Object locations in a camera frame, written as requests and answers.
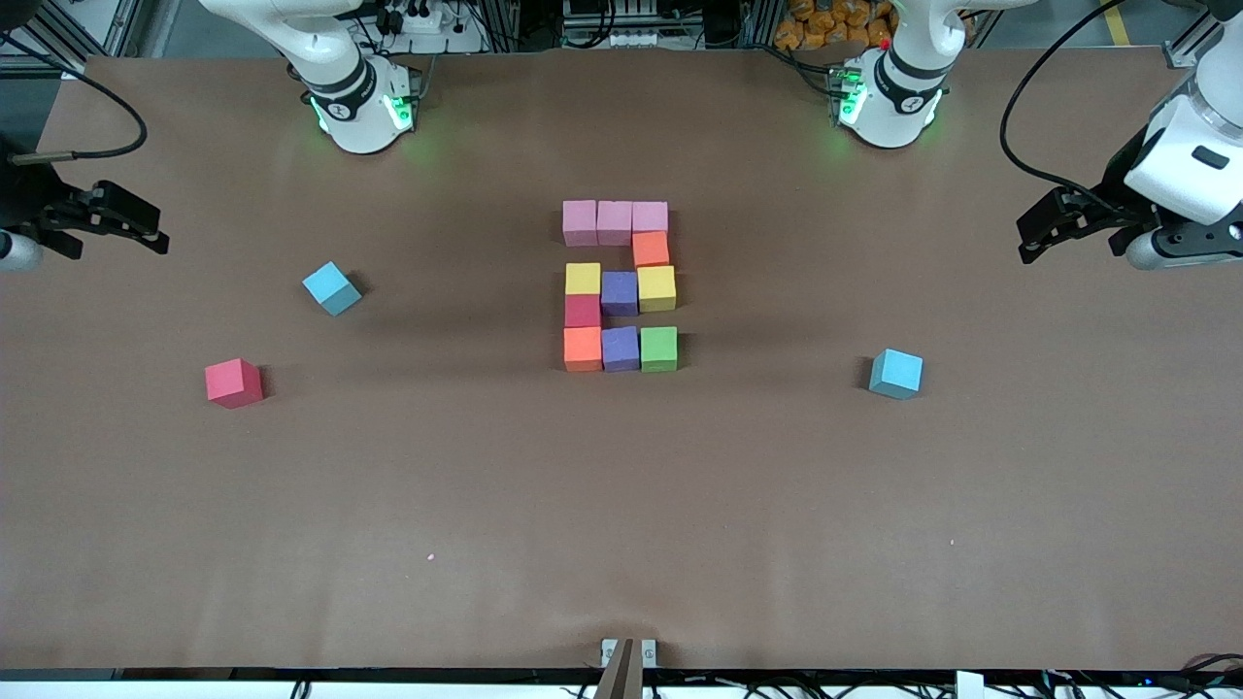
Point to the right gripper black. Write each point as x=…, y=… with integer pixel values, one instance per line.
x=27, y=203

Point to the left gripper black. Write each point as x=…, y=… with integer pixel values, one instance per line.
x=1113, y=195

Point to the yellow foam cube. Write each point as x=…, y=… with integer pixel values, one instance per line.
x=583, y=279
x=656, y=288

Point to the orange foam cube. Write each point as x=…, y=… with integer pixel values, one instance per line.
x=652, y=249
x=583, y=349

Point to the pink foam cube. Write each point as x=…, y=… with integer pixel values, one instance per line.
x=614, y=223
x=650, y=216
x=580, y=223

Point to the green foam cube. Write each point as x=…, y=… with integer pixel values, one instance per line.
x=658, y=349

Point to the purple foam cube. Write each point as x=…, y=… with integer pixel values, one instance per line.
x=620, y=293
x=621, y=349

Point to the red foam cube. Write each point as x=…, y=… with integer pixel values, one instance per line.
x=583, y=311
x=233, y=382

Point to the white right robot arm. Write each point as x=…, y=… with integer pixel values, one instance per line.
x=350, y=107

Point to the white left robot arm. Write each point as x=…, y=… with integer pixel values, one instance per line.
x=893, y=116

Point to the cyan foam cube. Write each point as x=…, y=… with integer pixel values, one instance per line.
x=895, y=374
x=330, y=286

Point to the white power strip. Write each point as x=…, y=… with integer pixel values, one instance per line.
x=452, y=29

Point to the brown wooden strip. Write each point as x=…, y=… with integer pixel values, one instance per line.
x=621, y=675

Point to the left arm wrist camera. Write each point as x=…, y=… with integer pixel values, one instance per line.
x=1185, y=248

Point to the aluminium frame profile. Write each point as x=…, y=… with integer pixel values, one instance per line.
x=1180, y=53
x=44, y=34

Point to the metal table bracket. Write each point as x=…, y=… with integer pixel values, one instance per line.
x=610, y=650

